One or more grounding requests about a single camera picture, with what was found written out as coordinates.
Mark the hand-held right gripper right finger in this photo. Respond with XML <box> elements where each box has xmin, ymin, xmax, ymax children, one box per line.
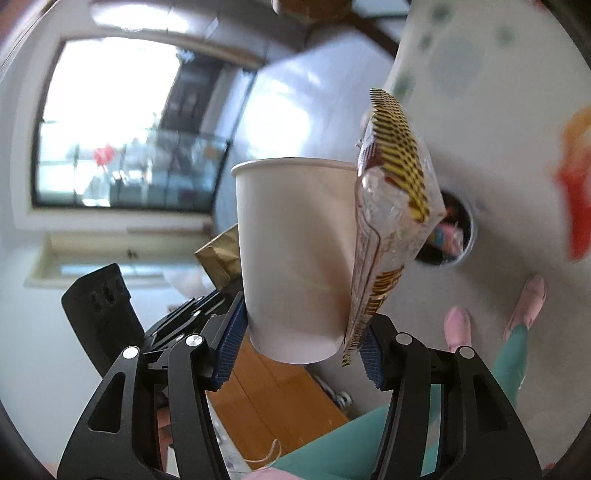
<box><xmin>359</xmin><ymin>315</ymin><xmax>541</xmax><ymax>480</ymax></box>

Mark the pink slipper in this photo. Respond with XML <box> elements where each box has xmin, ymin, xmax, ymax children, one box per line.
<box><xmin>502</xmin><ymin>274</ymin><xmax>548</xmax><ymax>342</ymax></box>
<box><xmin>443</xmin><ymin>307</ymin><xmax>472</xmax><ymax>352</ymax></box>

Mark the gold foil packet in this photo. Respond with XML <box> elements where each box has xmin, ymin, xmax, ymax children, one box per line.
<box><xmin>194</xmin><ymin>222</ymin><xmax>243</xmax><ymax>289</ymax></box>

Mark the yellow striped snack packet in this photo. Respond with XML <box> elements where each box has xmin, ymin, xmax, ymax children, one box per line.
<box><xmin>341</xmin><ymin>88</ymin><xmax>448</xmax><ymax>367</ymax></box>

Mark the white round trash bin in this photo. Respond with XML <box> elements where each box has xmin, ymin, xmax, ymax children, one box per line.
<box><xmin>413</xmin><ymin>188</ymin><xmax>477</xmax><ymax>269</ymax></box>

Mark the white low cabinet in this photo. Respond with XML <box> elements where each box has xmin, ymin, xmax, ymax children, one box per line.
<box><xmin>28</xmin><ymin>230</ymin><xmax>214</xmax><ymax>291</ymax></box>

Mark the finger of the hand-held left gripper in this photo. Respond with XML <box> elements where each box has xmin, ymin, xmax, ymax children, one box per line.
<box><xmin>143</xmin><ymin>290</ymin><xmax>242</xmax><ymax>365</ymax></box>

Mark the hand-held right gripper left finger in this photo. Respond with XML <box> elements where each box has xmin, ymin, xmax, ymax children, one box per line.
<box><xmin>56</xmin><ymin>291</ymin><xmax>247</xmax><ymax>480</ymax></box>

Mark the white paper cup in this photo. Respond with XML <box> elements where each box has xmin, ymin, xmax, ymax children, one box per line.
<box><xmin>231</xmin><ymin>157</ymin><xmax>365</xmax><ymax>365</ymax></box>

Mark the wooden stool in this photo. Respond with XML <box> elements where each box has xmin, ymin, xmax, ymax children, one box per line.
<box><xmin>203</xmin><ymin>339</ymin><xmax>350</xmax><ymax>467</ymax></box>

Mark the large window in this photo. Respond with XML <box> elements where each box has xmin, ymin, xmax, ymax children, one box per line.
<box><xmin>30</xmin><ymin>37</ymin><xmax>259</xmax><ymax>214</ymax></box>

